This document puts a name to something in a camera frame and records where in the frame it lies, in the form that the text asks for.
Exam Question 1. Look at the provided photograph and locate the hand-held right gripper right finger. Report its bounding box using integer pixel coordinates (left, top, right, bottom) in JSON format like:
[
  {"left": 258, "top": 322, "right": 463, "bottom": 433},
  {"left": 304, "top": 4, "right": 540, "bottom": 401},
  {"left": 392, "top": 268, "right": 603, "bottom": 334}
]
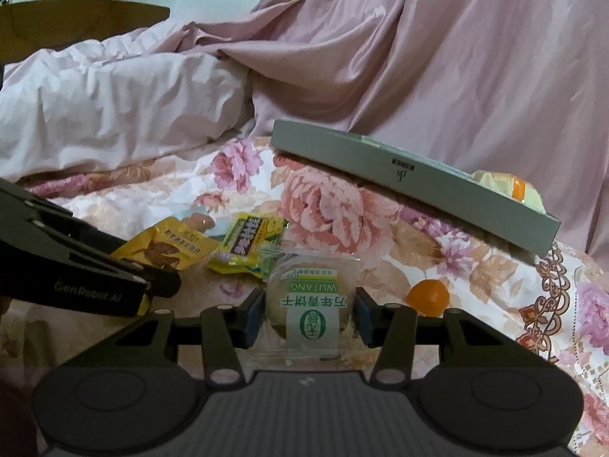
[{"left": 354, "top": 287, "right": 524, "bottom": 387}]

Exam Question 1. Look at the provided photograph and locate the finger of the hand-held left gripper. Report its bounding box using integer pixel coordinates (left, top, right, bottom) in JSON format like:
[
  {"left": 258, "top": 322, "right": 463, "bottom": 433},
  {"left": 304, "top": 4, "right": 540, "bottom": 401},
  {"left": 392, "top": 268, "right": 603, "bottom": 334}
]
[{"left": 0, "top": 178, "right": 182, "bottom": 298}]

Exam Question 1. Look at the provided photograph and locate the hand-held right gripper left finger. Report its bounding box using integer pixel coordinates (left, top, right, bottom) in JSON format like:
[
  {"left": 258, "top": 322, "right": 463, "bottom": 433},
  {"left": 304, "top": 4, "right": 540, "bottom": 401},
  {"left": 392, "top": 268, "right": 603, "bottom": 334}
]
[{"left": 95, "top": 288, "right": 267, "bottom": 387}]

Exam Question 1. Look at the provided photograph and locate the clear round cookie packet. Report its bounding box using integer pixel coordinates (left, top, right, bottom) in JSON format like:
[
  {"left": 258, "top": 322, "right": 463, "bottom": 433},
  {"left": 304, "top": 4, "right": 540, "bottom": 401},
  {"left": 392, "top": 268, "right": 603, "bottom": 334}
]
[{"left": 257, "top": 250, "right": 365, "bottom": 367}]

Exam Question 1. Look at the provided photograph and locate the yellow and black snack packet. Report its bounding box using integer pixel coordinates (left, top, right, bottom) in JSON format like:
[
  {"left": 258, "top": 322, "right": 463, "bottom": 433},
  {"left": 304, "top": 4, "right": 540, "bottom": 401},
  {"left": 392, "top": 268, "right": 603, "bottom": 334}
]
[{"left": 207, "top": 213, "right": 291, "bottom": 281}]

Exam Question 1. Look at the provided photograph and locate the gold snack packet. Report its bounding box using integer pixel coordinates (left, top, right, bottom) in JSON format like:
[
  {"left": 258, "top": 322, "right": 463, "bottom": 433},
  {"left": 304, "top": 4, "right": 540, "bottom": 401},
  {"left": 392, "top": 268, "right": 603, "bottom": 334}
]
[{"left": 110, "top": 216, "right": 212, "bottom": 316}]

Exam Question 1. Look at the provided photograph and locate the light blue snack packet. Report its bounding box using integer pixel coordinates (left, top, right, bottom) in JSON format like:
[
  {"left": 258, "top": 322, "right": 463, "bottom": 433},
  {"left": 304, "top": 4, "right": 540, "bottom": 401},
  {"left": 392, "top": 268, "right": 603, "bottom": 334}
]
[{"left": 178, "top": 208, "right": 220, "bottom": 239}]

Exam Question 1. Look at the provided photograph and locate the grey cardboard box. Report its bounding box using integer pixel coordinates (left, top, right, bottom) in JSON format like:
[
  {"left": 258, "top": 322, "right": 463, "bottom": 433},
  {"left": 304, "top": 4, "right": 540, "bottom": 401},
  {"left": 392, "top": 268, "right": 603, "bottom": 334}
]
[{"left": 270, "top": 119, "right": 562, "bottom": 254}]

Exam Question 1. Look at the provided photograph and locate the yellow orange wafer packet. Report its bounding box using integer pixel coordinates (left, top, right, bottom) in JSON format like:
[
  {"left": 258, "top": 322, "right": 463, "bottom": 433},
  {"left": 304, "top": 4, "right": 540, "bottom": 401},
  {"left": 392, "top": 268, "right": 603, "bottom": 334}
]
[{"left": 469, "top": 169, "right": 548, "bottom": 213}]

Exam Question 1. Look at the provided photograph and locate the orange jelly cup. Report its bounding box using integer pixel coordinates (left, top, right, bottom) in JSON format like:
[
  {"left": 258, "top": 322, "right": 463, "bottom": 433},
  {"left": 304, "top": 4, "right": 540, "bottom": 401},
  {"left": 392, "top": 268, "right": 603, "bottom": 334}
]
[{"left": 406, "top": 279, "right": 451, "bottom": 317}]

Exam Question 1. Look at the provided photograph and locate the floral bed sheet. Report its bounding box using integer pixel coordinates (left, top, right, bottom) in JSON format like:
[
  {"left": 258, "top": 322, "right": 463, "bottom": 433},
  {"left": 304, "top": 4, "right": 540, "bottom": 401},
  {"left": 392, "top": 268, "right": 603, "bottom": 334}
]
[{"left": 0, "top": 136, "right": 609, "bottom": 457}]

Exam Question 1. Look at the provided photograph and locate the pale pink duvet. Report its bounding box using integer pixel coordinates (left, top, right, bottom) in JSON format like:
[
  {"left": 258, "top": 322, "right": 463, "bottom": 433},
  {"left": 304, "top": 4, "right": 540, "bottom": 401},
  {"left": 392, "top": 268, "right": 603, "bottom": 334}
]
[{"left": 0, "top": 21, "right": 258, "bottom": 177}]

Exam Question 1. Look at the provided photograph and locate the wooden headboard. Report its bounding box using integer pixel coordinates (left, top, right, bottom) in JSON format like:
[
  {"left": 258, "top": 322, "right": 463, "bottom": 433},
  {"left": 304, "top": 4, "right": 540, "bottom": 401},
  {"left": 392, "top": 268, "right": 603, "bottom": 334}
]
[{"left": 0, "top": 0, "right": 171, "bottom": 58}]

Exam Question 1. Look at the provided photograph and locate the pink crumpled quilt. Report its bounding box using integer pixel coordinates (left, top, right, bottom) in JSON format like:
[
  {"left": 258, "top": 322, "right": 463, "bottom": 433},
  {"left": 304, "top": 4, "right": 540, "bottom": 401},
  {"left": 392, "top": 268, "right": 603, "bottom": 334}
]
[{"left": 157, "top": 0, "right": 609, "bottom": 258}]

